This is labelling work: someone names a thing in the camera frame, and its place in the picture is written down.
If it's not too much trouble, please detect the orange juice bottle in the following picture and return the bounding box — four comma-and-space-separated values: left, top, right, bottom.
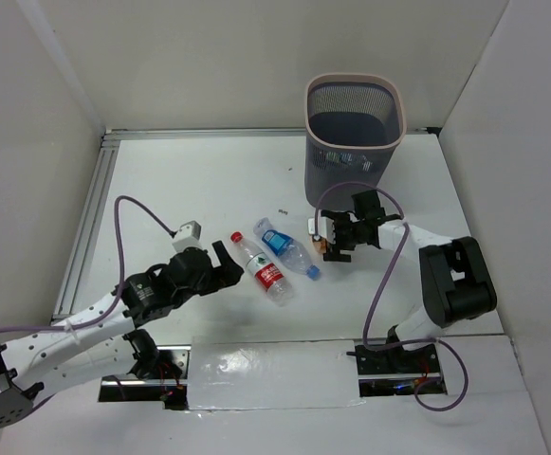
311, 236, 328, 255

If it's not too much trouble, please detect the red label water bottle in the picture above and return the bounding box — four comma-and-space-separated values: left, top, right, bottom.
230, 231, 293, 307

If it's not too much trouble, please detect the crushed blue cap bottle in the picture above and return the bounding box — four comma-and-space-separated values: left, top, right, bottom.
253, 217, 321, 281

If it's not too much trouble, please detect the wide clear labelled bottle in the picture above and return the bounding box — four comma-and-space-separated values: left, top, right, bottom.
326, 152, 362, 168

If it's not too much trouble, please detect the blue label water bottle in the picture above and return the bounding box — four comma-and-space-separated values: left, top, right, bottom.
355, 155, 376, 173

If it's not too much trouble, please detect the clear unlabelled plastic bottle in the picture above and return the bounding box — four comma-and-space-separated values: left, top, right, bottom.
311, 151, 340, 172

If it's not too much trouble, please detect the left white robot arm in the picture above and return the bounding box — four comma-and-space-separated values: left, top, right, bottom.
0, 242, 244, 429

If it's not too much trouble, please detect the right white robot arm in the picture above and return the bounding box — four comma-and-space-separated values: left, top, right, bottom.
308, 189, 498, 372

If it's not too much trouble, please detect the grey mesh waste bin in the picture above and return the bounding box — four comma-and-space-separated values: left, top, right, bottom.
304, 73, 407, 210

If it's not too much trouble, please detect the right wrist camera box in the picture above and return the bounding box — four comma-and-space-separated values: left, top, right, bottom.
307, 216, 321, 238

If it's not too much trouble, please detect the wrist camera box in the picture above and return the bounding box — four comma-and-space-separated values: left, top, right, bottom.
307, 216, 321, 238
172, 221, 202, 254

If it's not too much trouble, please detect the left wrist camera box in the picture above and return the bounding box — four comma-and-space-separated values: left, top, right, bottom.
172, 221, 202, 254

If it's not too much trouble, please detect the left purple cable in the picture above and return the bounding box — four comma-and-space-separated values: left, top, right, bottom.
0, 194, 179, 430

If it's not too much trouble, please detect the back aluminium rail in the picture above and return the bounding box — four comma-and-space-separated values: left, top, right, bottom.
101, 126, 442, 142

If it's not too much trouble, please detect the front base mounting rail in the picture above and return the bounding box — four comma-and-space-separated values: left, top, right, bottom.
98, 343, 447, 411

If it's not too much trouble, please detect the left aluminium rail frame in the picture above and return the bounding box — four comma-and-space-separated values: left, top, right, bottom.
50, 133, 120, 325

